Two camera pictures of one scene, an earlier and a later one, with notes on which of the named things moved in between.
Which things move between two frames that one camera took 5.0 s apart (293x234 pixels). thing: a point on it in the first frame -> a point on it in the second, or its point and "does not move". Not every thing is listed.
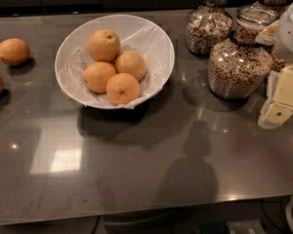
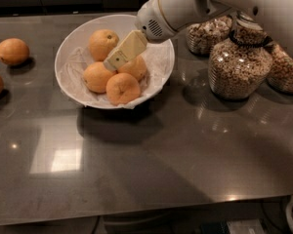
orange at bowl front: [122, 89] does not move
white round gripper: [290, 36] -> [151, 18]
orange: [131, 62] does not move
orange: [104, 46] does not move
